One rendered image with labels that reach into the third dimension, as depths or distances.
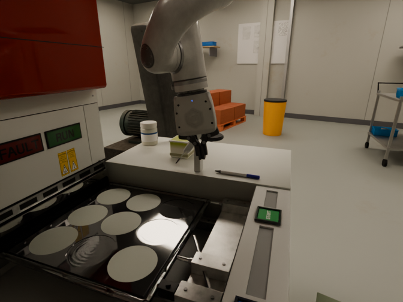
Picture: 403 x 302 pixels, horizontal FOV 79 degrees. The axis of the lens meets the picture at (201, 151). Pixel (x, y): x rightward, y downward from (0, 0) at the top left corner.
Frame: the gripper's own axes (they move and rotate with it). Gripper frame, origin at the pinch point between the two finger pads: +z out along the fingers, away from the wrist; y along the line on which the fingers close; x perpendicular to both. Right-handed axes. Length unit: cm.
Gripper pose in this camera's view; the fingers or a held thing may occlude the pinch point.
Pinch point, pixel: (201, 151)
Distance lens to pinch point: 65.2
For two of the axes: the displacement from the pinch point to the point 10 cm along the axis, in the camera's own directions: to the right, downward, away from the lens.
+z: 1.6, 9.4, 3.0
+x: 1.1, -3.2, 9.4
